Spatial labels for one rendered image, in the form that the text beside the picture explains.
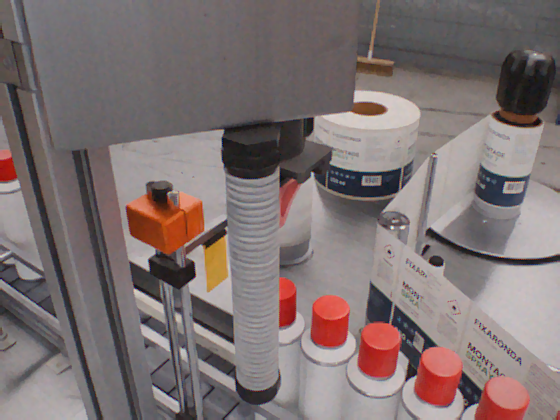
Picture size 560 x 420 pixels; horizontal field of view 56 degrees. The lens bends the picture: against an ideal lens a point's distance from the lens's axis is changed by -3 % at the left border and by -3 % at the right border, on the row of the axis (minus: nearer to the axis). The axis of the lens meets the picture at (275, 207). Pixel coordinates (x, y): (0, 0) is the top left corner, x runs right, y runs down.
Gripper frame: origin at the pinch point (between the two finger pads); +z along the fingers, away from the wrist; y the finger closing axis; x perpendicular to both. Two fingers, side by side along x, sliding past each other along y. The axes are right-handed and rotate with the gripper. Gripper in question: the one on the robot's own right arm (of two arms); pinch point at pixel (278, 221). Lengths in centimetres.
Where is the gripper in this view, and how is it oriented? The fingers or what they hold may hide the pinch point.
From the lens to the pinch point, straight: 61.5
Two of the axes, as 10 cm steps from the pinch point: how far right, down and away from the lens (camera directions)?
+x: -5.7, 4.6, -6.8
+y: -8.2, -2.8, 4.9
